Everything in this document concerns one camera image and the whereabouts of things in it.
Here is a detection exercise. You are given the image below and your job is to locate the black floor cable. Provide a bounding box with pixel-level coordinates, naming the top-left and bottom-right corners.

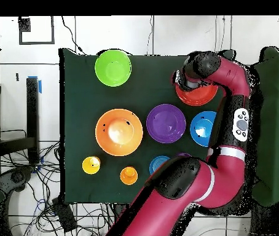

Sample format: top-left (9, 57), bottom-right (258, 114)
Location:
top-left (61, 16), bottom-right (86, 55)

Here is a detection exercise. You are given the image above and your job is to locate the purple bowl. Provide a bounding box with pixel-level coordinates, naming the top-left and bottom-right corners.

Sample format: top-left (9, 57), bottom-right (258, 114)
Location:
top-left (146, 103), bottom-right (187, 144)

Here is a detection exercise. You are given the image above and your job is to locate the black metal stand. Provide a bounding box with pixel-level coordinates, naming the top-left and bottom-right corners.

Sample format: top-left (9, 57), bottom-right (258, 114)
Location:
top-left (0, 76), bottom-right (41, 165)

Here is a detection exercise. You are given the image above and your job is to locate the large orange bowl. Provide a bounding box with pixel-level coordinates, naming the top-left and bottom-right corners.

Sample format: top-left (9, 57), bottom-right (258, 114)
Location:
top-left (95, 108), bottom-right (144, 157)

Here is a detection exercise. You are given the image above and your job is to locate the small blue bowl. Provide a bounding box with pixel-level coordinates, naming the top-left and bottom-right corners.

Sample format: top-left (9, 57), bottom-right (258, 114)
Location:
top-left (149, 155), bottom-right (171, 176)

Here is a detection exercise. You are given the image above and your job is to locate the blue tape strip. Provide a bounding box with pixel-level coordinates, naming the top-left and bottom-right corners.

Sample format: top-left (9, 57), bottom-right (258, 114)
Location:
top-left (27, 75), bottom-right (42, 94)

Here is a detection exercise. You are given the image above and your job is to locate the red bowl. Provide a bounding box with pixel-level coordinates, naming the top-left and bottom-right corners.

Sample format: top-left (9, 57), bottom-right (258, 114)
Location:
top-left (175, 83), bottom-right (219, 107)

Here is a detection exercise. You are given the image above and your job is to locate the large blue bowl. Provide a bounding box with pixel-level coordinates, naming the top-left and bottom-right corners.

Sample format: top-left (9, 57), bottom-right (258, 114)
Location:
top-left (189, 111), bottom-right (218, 148)

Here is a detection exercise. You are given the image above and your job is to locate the orange cup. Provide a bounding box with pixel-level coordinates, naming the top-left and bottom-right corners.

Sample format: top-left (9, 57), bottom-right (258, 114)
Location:
top-left (119, 166), bottom-right (139, 186)

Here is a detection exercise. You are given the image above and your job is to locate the black square frame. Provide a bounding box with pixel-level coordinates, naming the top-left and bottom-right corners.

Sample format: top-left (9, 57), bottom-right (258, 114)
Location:
top-left (18, 16), bottom-right (55, 45)

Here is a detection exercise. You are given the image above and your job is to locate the green bowl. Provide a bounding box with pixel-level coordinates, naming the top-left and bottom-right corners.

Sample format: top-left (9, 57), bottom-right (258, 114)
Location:
top-left (94, 49), bottom-right (132, 87)

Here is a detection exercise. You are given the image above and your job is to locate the dark green table cloth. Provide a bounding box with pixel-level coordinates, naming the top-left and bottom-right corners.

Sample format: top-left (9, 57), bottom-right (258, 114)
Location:
top-left (58, 47), bottom-right (236, 206)

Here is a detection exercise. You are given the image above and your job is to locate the black power strip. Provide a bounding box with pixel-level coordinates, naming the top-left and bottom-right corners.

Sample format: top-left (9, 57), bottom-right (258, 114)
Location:
top-left (52, 196), bottom-right (77, 233)

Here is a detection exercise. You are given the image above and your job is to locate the yellow cup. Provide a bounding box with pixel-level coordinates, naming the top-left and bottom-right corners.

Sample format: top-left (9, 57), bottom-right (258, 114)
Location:
top-left (82, 155), bottom-right (101, 173)

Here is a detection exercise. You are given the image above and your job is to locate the tangle of black cables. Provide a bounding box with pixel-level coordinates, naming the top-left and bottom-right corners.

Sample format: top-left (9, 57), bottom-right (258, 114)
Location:
top-left (0, 128), bottom-right (116, 236)

